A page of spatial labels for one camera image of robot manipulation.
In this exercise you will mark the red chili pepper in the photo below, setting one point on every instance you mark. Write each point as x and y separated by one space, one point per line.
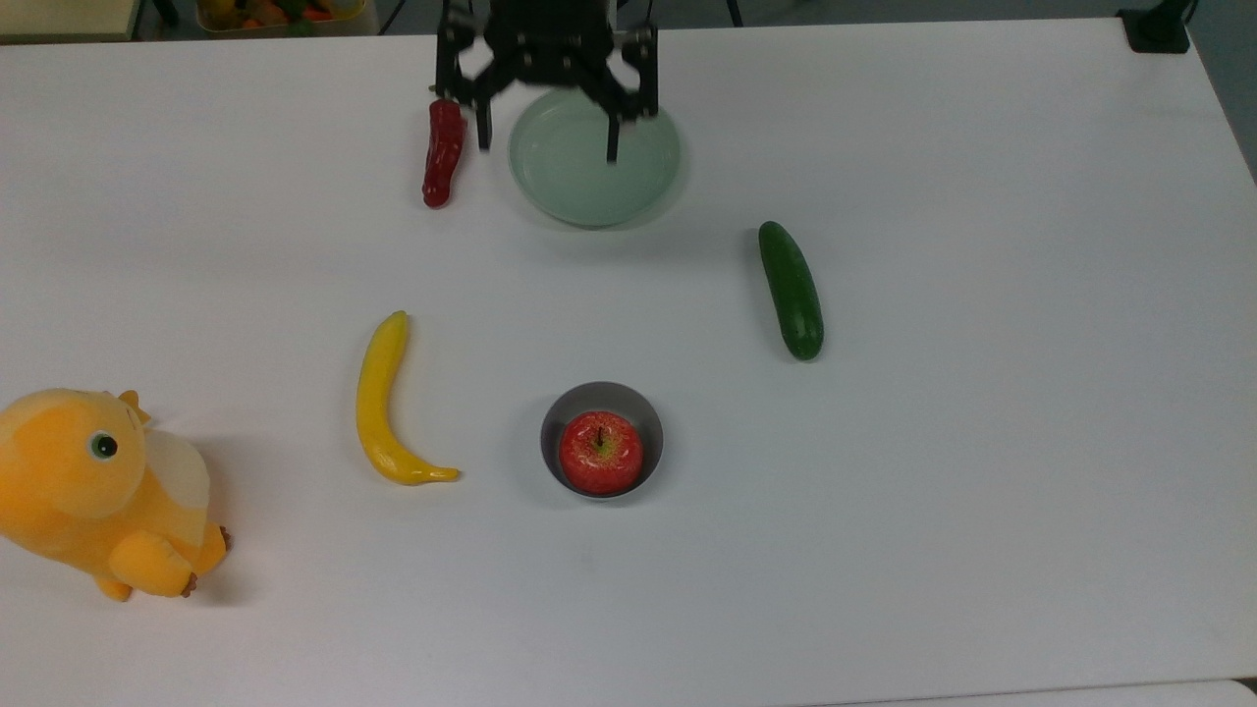
444 152

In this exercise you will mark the black table clamp mount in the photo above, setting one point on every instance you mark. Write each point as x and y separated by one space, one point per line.
1157 27

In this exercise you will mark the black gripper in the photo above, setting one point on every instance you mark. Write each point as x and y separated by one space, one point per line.
550 39

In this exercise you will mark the yellow banana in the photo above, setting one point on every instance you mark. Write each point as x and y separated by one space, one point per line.
378 403

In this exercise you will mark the clear box of toy food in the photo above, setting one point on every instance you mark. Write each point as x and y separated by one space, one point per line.
280 14

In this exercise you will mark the yellow plush toy animal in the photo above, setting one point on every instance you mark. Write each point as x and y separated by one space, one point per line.
88 491

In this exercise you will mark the pale green round plate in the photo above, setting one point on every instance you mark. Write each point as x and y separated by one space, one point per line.
579 182

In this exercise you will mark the grey round bowl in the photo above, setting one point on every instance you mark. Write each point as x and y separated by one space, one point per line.
609 398

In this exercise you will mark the red apple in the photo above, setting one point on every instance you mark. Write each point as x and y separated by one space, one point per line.
601 453

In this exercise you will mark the beige side table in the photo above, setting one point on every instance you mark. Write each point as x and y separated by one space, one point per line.
64 18

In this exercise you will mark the green cucumber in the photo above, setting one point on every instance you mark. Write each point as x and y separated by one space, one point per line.
792 290

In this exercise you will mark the black bulky object behind table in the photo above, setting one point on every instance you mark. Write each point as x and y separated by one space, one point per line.
953 9

